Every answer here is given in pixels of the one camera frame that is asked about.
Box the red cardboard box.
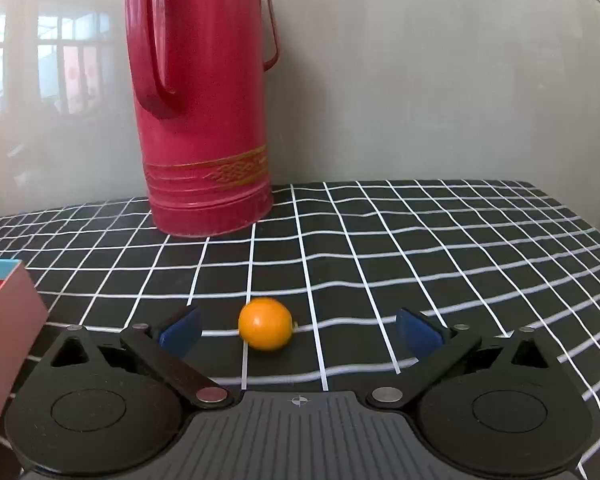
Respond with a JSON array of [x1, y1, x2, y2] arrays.
[[0, 259, 48, 417]]

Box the small orange mandarin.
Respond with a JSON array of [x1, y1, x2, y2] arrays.
[[238, 297, 294, 351]]

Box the black checkered tablecloth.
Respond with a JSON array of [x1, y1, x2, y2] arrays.
[[0, 180, 600, 479]]

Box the red thermos flask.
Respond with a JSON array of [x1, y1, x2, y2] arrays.
[[124, 0, 277, 237]]

